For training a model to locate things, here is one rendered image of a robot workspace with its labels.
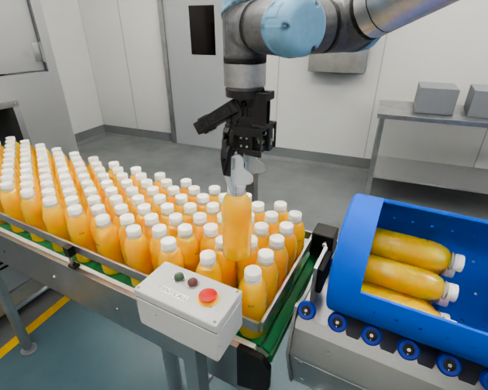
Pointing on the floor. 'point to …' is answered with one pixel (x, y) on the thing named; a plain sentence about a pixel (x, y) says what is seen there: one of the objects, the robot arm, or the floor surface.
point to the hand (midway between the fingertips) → (236, 185)
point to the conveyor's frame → (107, 309)
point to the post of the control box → (195, 369)
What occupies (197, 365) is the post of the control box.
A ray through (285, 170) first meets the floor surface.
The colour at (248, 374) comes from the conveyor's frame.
